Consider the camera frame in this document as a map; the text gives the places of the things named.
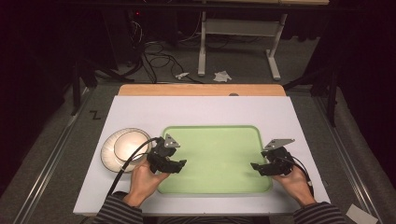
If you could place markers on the white paper sheet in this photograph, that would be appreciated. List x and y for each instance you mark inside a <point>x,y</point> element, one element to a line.
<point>361,215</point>

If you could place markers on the metal floor rail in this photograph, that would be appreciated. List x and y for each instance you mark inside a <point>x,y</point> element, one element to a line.
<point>348,158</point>
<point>46,174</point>

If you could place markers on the wooden board strip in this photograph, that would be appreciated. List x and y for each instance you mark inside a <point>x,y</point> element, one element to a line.
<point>186,90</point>

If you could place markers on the white plate with dark rim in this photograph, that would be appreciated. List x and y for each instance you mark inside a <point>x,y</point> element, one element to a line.
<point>107,155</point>

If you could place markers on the white table mat board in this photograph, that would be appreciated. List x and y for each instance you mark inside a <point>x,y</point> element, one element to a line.
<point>202,110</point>

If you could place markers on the person's right hand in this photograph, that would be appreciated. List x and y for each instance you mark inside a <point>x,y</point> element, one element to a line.
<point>294,185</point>

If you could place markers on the black metal stand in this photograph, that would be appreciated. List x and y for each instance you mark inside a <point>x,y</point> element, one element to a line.
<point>76,87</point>
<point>332,93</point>

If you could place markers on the crumpled white paper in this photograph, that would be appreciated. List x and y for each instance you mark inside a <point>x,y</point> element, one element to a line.
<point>222,76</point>

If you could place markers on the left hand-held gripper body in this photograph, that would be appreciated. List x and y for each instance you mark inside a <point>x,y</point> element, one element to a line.
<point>158,158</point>

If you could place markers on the small white paper scrap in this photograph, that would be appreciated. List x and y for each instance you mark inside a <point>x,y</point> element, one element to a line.
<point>182,75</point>

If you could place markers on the person's left hand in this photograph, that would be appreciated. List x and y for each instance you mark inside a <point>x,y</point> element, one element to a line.
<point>144,182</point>

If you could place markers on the light green tray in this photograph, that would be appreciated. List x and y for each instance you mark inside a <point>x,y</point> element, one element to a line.
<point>218,155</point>

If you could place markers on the white bowl with dark rim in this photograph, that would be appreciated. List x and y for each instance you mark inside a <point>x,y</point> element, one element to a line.
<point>130,144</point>

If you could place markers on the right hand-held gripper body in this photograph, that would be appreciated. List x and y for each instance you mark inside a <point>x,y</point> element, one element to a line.
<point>278,160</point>

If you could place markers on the white metal desk frame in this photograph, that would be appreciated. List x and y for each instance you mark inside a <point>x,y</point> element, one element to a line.
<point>239,27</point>

